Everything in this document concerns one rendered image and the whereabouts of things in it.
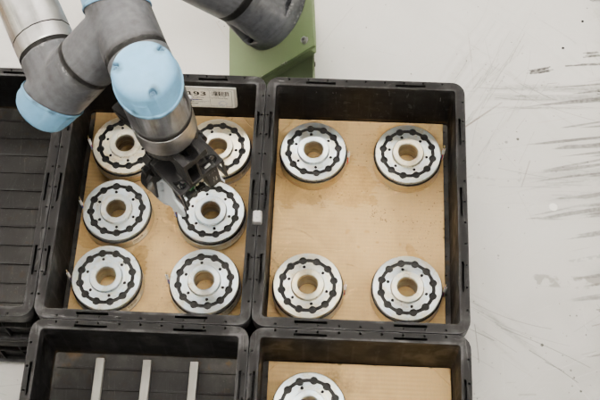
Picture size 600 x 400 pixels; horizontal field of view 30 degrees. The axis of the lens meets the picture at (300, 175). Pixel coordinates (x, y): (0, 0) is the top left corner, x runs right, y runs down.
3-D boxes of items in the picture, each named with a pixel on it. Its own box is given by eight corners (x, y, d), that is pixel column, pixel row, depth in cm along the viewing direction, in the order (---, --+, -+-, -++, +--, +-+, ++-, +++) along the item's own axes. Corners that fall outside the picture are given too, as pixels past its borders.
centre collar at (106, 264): (91, 261, 164) (90, 259, 164) (125, 262, 164) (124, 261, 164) (87, 292, 162) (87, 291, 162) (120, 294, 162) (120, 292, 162)
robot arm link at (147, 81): (162, 21, 124) (188, 83, 120) (179, 70, 134) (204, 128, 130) (95, 47, 123) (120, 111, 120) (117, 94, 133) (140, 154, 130)
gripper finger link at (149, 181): (148, 204, 149) (147, 169, 141) (141, 196, 149) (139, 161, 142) (176, 185, 151) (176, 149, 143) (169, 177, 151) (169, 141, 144)
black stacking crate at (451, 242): (459, 360, 162) (469, 335, 152) (255, 352, 163) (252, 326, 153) (454, 122, 180) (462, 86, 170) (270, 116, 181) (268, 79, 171)
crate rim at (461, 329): (469, 340, 154) (470, 335, 152) (251, 331, 155) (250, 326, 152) (462, 90, 172) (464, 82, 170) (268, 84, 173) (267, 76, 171)
